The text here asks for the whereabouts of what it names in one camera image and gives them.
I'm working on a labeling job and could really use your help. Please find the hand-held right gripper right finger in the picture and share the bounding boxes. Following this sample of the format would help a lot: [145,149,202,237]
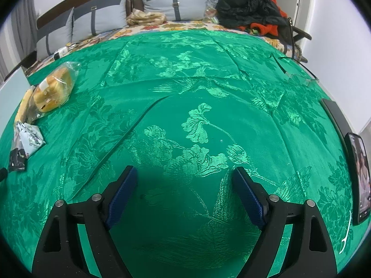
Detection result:
[233,166,338,278]

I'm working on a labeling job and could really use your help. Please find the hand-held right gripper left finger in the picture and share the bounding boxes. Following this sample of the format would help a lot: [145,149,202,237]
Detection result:
[31,166,138,278]

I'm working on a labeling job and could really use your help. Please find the silver snack packet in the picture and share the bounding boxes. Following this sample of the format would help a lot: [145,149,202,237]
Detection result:
[13,122,46,157]

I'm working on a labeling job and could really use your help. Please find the small black snack packet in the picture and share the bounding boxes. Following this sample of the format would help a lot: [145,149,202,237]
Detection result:
[8,148,28,172]

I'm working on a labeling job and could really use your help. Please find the yellow printed bread packet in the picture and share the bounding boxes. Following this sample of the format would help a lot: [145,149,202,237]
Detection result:
[32,62,81,113]

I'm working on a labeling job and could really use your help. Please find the clear cake packet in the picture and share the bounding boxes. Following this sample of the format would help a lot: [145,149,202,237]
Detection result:
[14,88,35,123]

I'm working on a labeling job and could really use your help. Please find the white cardboard box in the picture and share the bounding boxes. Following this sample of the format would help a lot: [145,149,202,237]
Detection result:
[0,66,29,139]

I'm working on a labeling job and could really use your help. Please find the white floss pick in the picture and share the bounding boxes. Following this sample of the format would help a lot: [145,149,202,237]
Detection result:
[339,210,352,254]

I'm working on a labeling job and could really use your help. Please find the black smartphone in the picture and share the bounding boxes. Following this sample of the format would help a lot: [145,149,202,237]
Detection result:
[345,133,371,226]

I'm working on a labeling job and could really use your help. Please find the black flat device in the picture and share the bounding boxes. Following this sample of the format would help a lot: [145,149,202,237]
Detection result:
[321,98,352,135]

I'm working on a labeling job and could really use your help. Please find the green patterned blanket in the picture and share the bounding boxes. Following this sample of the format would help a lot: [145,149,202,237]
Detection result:
[0,29,371,278]

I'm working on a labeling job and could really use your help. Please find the thin black eyeglasses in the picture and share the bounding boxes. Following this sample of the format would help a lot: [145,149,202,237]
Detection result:
[271,54,319,86]

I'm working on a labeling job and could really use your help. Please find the red fleece garment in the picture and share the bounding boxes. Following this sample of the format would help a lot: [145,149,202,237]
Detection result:
[243,0,289,37]

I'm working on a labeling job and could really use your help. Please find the dark chair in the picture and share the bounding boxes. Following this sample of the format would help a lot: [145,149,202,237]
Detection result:
[285,17,312,62]

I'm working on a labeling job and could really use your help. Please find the floral bedsheet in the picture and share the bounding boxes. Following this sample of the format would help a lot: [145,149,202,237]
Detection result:
[55,20,293,55]

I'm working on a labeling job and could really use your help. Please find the beige folded cloth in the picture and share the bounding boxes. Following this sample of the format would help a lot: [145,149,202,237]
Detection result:
[127,9,168,26]

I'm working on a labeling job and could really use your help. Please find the grey curtain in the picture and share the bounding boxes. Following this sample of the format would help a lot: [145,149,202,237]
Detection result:
[0,0,41,79]

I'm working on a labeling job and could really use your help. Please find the black jacket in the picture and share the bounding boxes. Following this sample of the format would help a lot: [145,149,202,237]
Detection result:
[216,0,293,32]

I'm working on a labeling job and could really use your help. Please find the clear plastic bag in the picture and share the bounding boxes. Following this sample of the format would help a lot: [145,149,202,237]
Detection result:
[203,5,218,24]

